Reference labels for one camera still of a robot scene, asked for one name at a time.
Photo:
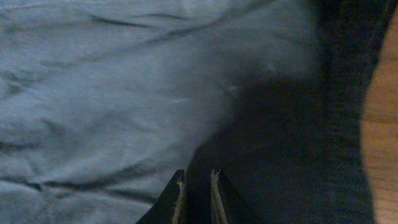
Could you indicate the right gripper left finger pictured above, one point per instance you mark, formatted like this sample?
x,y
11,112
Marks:
x,y
171,206

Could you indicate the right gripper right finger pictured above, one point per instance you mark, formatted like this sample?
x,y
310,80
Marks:
x,y
227,206

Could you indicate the navy blue shorts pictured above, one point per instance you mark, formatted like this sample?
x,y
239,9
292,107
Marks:
x,y
103,101

